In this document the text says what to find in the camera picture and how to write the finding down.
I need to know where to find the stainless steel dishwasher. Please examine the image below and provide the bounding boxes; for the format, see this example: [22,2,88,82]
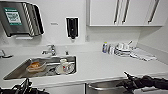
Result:
[85,79,134,94]

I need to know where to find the stainless steel sink basin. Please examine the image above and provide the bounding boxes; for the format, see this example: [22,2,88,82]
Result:
[3,54,78,81]

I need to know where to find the orange dish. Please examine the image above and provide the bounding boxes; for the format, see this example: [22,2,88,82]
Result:
[26,60,46,74]

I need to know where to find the white grey dish cloth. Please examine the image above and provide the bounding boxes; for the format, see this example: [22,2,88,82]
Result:
[129,48,158,63]

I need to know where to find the stacked white dishes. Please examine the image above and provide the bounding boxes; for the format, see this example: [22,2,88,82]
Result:
[114,40,135,58]

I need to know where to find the small clear jar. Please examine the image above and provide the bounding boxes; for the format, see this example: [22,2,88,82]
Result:
[108,44,116,55]

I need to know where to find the white two-door base cabinet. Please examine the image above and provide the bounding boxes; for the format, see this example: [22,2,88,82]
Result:
[43,83,86,94]

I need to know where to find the blue white soap bottle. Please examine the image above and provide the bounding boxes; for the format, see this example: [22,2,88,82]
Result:
[101,41,109,54]

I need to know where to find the chrome sink faucet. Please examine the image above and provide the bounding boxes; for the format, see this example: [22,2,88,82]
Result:
[41,44,58,57]

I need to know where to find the white mug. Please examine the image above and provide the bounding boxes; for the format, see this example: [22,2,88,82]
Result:
[59,58,69,73]

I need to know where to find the white plate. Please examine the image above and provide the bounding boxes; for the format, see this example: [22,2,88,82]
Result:
[54,63,76,75]

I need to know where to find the small chrome sink button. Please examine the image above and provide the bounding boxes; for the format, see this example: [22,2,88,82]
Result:
[64,50,70,56]

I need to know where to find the grey paper towel dispenser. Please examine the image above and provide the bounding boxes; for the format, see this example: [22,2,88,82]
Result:
[0,1,45,38]

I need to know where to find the white wall outlet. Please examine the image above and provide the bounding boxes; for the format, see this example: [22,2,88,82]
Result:
[84,34,91,43]

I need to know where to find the white upper wall cabinet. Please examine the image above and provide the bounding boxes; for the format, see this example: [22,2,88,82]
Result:
[87,0,168,28]

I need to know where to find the small wall label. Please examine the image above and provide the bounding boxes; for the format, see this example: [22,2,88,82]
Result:
[49,21,60,26]

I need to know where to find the black wall soap dispenser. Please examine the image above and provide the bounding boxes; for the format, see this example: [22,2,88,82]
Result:
[65,17,80,40]

